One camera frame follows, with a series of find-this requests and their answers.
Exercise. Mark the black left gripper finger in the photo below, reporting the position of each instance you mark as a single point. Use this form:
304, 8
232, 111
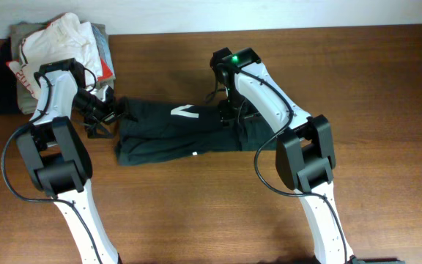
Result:
97, 131
124, 111

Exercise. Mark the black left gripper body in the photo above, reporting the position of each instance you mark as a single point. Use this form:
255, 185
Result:
95, 108

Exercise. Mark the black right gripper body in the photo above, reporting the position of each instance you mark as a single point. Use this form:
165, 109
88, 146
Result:
228, 108

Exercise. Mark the dark green t-shirt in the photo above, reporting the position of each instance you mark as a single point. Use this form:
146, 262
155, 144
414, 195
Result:
164, 132

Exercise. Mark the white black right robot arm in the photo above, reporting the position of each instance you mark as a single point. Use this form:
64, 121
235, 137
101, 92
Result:
304, 156

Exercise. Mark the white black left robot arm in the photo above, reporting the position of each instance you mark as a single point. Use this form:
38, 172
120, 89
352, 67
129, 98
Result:
56, 159

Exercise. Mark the blue denim folded garment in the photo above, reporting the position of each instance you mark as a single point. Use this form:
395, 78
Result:
99, 31

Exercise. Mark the olive grey folded garment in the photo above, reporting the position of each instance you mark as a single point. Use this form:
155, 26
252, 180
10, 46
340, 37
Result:
26, 103

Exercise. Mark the black folded garment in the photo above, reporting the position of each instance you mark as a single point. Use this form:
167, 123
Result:
8, 82

